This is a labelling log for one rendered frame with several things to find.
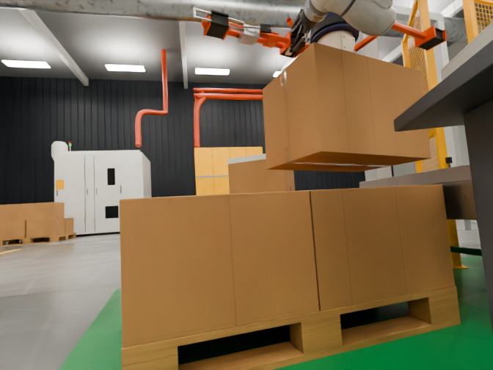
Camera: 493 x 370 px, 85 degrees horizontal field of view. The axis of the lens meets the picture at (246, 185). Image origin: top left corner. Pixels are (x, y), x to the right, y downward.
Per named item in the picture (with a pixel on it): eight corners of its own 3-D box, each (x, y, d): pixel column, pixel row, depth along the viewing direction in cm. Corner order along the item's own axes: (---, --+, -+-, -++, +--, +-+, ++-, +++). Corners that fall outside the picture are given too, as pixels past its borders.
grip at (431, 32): (426, 51, 123) (425, 41, 124) (447, 40, 115) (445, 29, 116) (414, 47, 120) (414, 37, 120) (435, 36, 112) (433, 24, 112)
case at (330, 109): (359, 172, 152) (353, 104, 156) (431, 158, 116) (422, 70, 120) (265, 169, 128) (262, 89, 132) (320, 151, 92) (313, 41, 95)
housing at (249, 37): (252, 47, 114) (252, 37, 114) (260, 37, 108) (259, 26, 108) (237, 43, 111) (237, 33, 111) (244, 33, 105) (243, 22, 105)
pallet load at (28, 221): (75, 237, 699) (75, 202, 706) (56, 241, 599) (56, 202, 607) (23, 241, 675) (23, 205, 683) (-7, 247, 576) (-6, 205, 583)
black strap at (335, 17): (335, 55, 145) (334, 48, 145) (371, 28, 124) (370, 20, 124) (301, 46, 135) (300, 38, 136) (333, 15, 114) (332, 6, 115)
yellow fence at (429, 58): (421, 247, 262) (397, 45, 280) (433, 247, 259) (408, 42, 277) (450, 268, 182) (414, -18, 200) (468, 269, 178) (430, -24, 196)
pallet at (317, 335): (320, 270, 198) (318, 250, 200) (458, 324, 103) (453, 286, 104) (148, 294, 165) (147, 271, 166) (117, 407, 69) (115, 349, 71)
